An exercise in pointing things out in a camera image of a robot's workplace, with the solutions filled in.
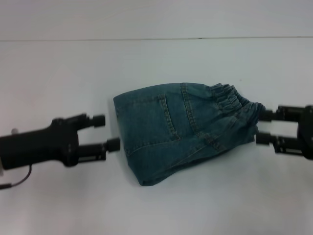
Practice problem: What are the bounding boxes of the blue denim shorts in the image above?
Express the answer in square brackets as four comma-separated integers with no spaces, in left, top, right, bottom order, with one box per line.
[112,82,267,188]

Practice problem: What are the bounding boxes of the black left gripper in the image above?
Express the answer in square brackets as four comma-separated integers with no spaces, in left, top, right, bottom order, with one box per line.
[0,113,120,171]

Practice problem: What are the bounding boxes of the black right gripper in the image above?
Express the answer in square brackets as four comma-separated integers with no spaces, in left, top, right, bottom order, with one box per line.
[256,105,313,161]

